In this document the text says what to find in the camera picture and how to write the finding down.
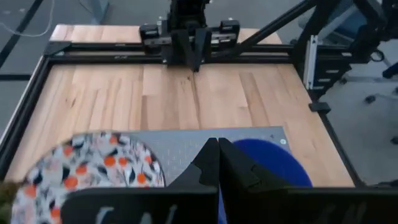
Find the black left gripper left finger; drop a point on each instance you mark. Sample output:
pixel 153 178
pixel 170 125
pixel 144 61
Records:
pixel 174 205

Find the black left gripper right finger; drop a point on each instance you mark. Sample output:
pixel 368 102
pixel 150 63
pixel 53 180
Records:
pixel 264 205

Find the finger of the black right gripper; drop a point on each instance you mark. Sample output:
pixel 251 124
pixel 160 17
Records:
pixel 185 46
pixel 202 43

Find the dark blue plastic bowl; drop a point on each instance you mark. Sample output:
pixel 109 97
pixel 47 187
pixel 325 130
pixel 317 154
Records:
pixel 280 165

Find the floral patterned ceramic bowl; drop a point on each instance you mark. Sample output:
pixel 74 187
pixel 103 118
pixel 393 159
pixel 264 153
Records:
pixel 87 161

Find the grey perforated metal shelf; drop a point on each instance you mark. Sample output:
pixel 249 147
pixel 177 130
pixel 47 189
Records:
pixel 180 146

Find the grey desk foot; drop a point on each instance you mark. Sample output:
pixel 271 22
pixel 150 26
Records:
pixel 98 9

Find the blue grey office chair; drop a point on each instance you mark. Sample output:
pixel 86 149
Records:
pixel 351 20

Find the silver metal bracket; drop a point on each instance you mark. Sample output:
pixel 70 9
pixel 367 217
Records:
pixel 311 62

